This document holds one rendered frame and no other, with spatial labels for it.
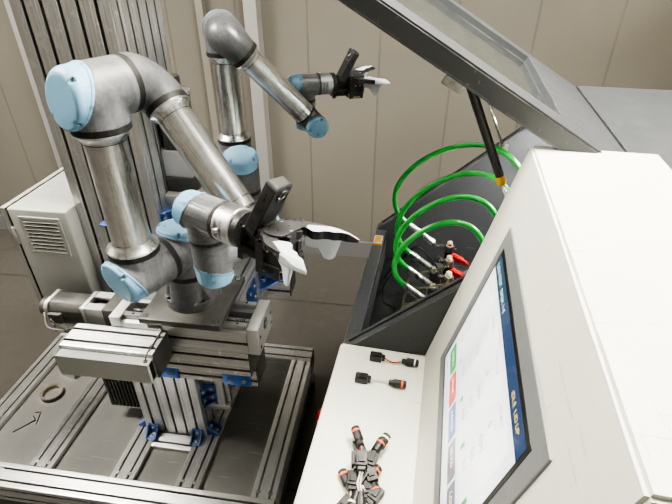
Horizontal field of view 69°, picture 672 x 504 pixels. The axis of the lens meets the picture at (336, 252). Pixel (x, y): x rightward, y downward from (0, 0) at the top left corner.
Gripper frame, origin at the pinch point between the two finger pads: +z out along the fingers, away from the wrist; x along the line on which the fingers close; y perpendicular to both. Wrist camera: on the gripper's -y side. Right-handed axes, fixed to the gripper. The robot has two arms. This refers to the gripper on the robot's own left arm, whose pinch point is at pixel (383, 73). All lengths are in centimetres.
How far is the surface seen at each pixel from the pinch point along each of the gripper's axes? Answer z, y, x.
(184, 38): -64, 26, -139
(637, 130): 27, -16, 86
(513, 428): -41, -12, 142
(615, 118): 29, -15, 78
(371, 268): -21, 44, 55
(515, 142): 28, 7, 47
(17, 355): -177, 153, -39
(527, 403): -40, -16, 141
